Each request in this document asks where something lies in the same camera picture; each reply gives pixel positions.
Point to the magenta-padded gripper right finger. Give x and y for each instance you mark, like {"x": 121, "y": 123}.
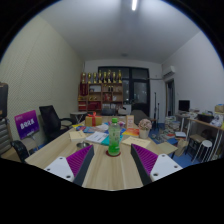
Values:
{"x": 146, "y": 159}

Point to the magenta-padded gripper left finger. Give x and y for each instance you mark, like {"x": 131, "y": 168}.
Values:
{"x": 78, "y": 160}

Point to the green drink bottle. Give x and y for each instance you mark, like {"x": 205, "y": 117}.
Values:
{"x": 114, "y": 140}

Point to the large beige notebook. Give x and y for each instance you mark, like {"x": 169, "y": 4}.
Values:
{"x": 136, "y": 142}

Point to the small beige notepad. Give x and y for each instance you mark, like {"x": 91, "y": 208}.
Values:
{"x": 77, "y": 135}

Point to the white booklet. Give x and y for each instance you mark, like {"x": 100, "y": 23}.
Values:
{"x": 96, "y": 137}

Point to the white pot of pink flowers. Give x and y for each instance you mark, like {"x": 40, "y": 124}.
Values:
{"x": 144, "y": 128}

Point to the small orange standing card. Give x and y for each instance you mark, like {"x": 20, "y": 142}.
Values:
{"x": 130, "y": 121}

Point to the yellow gift box red ribbon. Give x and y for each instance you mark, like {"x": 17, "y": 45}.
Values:
{"x": 94, "y": 120}

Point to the pile of books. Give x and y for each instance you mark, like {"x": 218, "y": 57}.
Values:
{"x": 171, "y": 124}

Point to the small round white table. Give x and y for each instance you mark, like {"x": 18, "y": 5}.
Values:
{"x": 78, "y": 114}

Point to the black office chair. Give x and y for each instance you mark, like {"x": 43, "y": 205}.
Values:
{"x": 50, "y": 121}

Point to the black microphone stand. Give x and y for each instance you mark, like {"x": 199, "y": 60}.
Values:
{"x": 154, "y": 106}

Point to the brown wooden stool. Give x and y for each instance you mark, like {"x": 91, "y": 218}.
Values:
{"x": 196, "y": 137}

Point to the black armrest chair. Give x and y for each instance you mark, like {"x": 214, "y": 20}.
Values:
{"x": 20, "y": 150}

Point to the white round stool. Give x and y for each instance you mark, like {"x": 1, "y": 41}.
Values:
{"x": 206, "y": 144}

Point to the purple sign board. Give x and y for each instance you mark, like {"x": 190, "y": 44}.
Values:
{"x": 26, "y": 124}

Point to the black computer monitor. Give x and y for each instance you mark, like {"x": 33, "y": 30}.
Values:
{"x": 184, "y": 105}

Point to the wooden shelf unit with trophies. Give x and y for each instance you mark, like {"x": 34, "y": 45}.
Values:
{"x": 101, "y": 95}

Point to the long wooden side desk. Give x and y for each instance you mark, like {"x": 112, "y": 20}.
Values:
{"x": 206, "y": 124}

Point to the grey striped cushion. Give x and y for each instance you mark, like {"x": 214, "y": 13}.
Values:
{"x": 4, "y": 136}

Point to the white air conditioner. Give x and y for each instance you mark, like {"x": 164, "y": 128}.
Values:
{"x": 169, "y": 70}

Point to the black case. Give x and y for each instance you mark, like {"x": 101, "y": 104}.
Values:
{"x": 3, "y": 100}

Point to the ceiling tube light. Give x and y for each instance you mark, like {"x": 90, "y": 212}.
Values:
{"x": 134, "y": 4}

